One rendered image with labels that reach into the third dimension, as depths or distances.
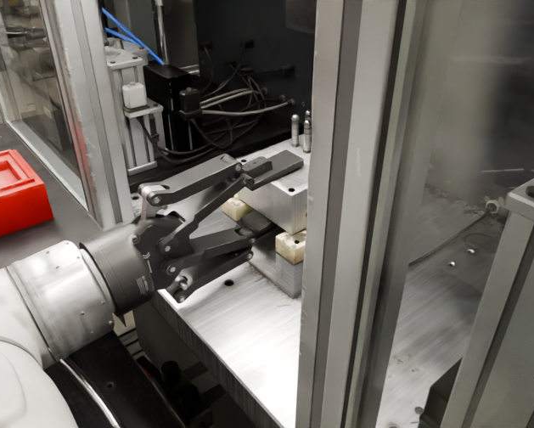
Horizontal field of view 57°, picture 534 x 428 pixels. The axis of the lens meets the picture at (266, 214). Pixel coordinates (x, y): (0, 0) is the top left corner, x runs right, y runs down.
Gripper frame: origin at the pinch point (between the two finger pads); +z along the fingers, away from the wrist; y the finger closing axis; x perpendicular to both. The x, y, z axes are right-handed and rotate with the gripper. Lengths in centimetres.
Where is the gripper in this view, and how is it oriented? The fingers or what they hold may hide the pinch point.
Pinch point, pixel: (273, 191)
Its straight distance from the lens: 53.1
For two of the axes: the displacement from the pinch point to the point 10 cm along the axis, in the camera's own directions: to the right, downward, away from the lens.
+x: -6.2, -4.3, 6.6
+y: -0.8, -8.0, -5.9
